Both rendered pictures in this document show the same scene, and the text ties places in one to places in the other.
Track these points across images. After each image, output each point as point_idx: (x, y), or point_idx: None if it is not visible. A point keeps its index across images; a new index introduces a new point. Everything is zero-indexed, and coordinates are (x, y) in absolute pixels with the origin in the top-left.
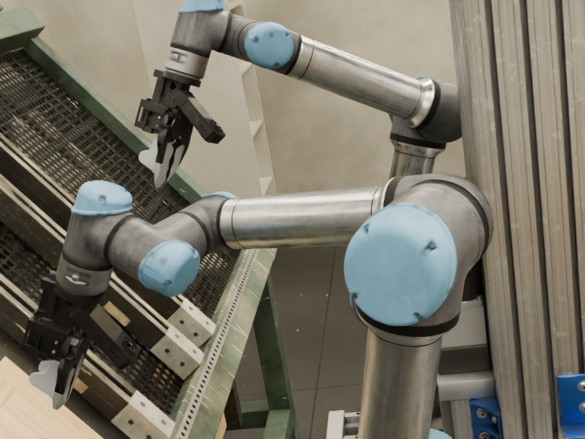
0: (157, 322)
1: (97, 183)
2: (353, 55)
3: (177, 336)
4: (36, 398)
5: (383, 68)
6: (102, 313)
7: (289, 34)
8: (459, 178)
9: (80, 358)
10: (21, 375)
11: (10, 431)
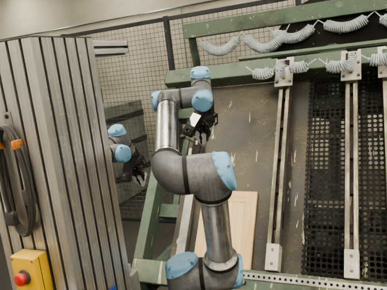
0: (348, 240)
1: (117, 125)
2: (162, 118)
3: (351, 256)
4: (247, 210)
5: (160, 130)
6: (128, 164)
7: (152, 98)
8: None
9: (133, 174)
10: (253, 201)
11: None
